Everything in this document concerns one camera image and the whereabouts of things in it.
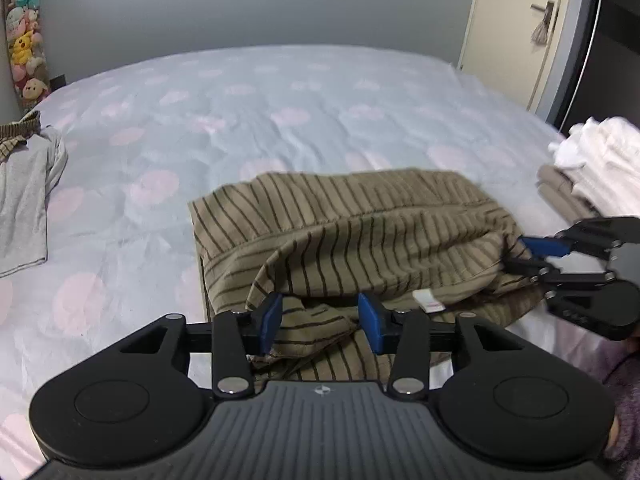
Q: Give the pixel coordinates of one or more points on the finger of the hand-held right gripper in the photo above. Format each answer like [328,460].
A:
[545,246]
[550,276]

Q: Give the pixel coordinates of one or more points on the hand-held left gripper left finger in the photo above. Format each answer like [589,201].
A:
[270,320]

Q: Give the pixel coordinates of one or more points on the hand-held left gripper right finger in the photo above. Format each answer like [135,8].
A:
[370,320]

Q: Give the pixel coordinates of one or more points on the brown striped shirt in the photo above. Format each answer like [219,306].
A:
[350,220]

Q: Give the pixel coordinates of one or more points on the person's right forearm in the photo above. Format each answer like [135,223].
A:
[625,380]

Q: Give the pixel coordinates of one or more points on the beige folded clothes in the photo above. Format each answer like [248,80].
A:
[560,185]

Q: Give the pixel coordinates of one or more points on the white folded clothes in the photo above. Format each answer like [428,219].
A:
[610,160]

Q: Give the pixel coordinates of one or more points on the pink dotted bed sheet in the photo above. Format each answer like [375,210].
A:
[250,110]

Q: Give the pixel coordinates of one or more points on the grey tassel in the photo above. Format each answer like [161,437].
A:
[542,32]

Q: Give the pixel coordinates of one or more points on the dark wardrobe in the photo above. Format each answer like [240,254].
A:
[620,35]

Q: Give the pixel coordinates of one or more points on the beige room door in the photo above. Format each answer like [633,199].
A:
[500,20]

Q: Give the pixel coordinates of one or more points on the grey shirt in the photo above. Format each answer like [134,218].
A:
[25,200]

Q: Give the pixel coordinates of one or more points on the dark striped garment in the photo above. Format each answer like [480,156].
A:
[15,132]

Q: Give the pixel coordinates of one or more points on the small black box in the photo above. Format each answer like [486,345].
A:
[58,83]

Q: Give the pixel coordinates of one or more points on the hanging plush toy holder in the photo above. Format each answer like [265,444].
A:
[25,45]

